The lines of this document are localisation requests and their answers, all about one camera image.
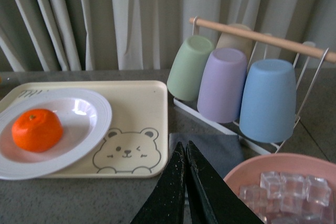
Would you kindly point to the cream bear tray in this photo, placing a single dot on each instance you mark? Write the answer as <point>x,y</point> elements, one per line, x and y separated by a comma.
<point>136,143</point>

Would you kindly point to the orange mandarin fruit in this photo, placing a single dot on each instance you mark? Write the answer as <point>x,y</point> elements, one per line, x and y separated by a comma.
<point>37,130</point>

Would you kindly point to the light green cup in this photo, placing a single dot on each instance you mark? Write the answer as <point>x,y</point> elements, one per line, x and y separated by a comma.
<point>187,70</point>

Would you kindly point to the blue cup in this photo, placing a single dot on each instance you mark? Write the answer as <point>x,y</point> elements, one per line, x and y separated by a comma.
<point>269,101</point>

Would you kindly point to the lavender cup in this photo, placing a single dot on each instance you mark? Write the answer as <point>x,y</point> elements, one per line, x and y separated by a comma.
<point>222,85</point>

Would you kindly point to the clear ice cube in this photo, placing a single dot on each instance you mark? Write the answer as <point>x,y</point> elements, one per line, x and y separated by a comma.
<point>272,183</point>
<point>254,198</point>
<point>294,192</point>
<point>318,191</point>

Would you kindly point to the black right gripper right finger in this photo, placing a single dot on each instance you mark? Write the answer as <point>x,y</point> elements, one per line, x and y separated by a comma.
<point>210,199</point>

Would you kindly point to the white ridged plate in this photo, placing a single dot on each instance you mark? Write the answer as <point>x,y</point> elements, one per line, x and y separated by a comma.
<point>85,116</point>

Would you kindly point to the grey folded cloth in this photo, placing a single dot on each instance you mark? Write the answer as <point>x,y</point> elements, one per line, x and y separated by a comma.
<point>223,152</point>

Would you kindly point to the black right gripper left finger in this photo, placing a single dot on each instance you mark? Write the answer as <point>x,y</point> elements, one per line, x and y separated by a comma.
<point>166,202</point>

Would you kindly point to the beige cup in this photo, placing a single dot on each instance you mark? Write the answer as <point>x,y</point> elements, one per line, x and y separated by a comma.
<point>242,44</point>

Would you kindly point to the pink bowl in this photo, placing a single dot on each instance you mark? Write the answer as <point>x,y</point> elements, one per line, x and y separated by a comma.
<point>248,173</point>

